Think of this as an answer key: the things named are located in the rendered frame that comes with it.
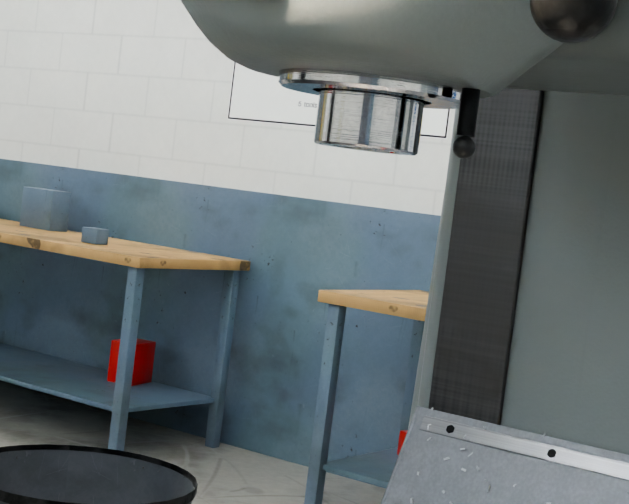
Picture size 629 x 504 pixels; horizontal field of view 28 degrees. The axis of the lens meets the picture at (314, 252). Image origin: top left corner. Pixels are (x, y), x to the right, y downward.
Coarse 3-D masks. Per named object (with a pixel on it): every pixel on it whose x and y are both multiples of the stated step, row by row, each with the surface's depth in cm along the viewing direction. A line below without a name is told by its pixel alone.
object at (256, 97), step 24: (240, 72) 595; (240, 96) 595; (264, 96) 587; (288, 96) 579; (312, 96) 571; (240, 120) 595; (264, 120) 586; (288, 120) 579; (312, 120) 571; (432, 120) 535
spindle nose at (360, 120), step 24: (336, 96) 55; (360, 96) 54; (384, 96) 54; (336, 120) 55; (360, 120) 55; (384, 120) 55; (408, 120) 55; (336, 144) 55; (360, 144) 55; (384, 144) 55; (408, 144) 55
